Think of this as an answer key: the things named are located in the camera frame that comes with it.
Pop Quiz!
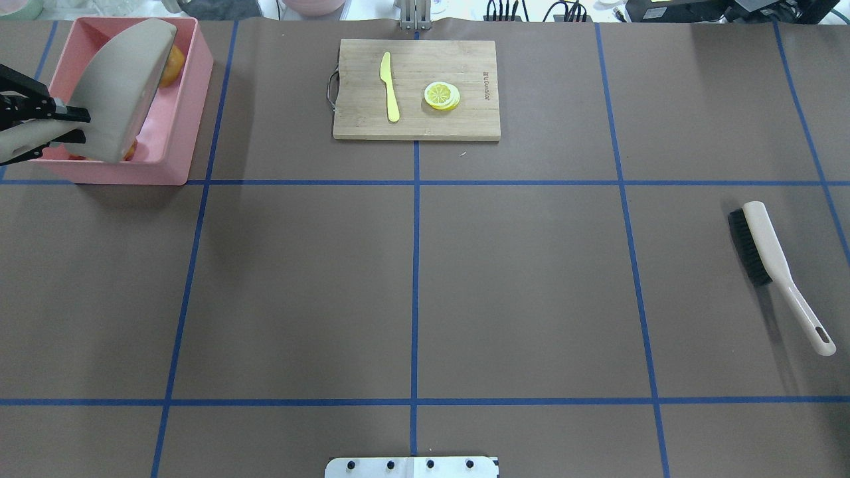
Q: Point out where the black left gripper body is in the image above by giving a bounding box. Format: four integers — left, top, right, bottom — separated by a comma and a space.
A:
1, 64, 50, 131

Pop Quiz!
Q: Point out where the beige plastic dustpan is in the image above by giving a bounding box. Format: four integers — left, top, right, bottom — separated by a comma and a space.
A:
1, 18, 177, 165

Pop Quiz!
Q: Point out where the toy brown potato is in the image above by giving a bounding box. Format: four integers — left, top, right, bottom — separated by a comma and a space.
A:
158, 45, 186, 88

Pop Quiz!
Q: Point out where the beige hand brush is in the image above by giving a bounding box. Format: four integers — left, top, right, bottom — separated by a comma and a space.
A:
726, 200, 837, 357

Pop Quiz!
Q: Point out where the toy yellow corn cob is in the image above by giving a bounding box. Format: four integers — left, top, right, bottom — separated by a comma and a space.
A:
64, 139, 139, 161

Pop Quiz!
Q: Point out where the pink plastic bin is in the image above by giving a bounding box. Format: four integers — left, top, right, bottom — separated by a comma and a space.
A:
33, 17, 214, 185

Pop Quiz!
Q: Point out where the pink bowl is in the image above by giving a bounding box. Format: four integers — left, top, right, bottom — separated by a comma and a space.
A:
282, 0, 346, 17

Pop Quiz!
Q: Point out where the wooden cutting board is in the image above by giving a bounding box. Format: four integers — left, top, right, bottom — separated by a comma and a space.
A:
332, 39, 501, 141

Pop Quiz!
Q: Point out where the yellow plastic knife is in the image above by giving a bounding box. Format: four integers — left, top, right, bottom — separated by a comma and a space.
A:
379, 51, 400, 123

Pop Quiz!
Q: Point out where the yellow lemon slice toy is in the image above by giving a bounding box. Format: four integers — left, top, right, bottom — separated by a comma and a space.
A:
423, 81, 461, 111

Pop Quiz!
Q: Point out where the black power strip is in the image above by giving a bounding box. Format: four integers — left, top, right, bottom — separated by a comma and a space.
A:
481, 1, 592, 23

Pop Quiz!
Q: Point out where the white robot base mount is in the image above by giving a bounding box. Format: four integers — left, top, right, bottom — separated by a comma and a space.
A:
324, 455, 500, 477

